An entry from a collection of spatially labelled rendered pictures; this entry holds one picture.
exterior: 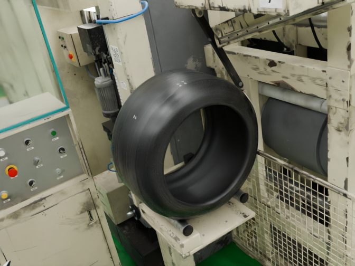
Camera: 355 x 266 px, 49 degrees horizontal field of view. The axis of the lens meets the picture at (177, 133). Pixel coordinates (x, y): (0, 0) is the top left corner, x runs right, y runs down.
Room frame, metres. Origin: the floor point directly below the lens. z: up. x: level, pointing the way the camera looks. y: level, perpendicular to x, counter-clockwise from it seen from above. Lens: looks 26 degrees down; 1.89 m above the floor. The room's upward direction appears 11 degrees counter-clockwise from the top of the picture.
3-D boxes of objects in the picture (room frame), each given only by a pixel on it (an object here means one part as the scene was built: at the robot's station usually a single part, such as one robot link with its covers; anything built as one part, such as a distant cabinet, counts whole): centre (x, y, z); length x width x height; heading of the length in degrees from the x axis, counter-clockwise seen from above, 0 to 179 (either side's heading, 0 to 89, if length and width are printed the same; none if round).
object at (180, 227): (1.32, 0.11, 0.90); 0.35 x 0.05 x 0.05; 28
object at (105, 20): (1.60, 0.12, 1.66); 0.19 x 0.19 x 0.06; 28
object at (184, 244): (1.32, 0.11, 0.84); 0.36 x 0.09 x 0.06; 28
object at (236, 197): (1.45, -0.14, 0.90); 0.35 x 0.05 x 0.05; 28
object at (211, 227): (1.39, -0.01, 0.80); 0.37 x 0.36 x 0.02; 118
